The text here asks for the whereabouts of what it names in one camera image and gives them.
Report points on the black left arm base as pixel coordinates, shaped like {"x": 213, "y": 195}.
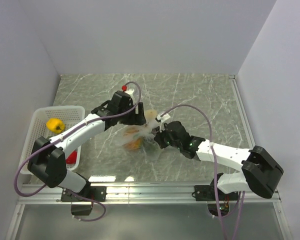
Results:
{"x": 82, "y": 203}

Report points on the yellow bell pepper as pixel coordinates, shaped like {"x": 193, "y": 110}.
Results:
{"x": 55, "y": 125}

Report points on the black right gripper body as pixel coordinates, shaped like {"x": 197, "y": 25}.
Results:
{"x": 165, "y": 140}

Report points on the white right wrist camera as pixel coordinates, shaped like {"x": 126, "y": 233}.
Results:
{"x": 163, "y": 118}

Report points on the red pepper in basket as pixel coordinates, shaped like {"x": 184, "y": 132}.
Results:
{"x": 72, "y": 158}

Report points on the yellow lemon in bag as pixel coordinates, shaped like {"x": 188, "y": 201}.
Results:
{"x": 150, "y": 115}

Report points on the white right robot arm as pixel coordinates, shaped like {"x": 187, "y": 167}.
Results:
{"x": 256, "y": 170}

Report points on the aluminium side rail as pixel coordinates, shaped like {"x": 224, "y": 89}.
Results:
{"x": 242, "y": 112}

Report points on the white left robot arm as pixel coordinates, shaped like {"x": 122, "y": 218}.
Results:
{"x": 48, "y": 159}

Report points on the white plastic basket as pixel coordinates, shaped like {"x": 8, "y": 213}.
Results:
{"x": 70, "y": 115}

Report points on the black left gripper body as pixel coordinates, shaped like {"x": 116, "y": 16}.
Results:
{"x": 131, "y": 118}

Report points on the clear plastic bag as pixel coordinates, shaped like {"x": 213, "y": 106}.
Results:
{"x": 150, "y": 150}

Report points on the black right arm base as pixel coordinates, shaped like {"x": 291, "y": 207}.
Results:
{"x": 206, "y": 193}

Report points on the aluminium mounting rail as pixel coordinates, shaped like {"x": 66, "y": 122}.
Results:
{"x": 125, "y": 193}

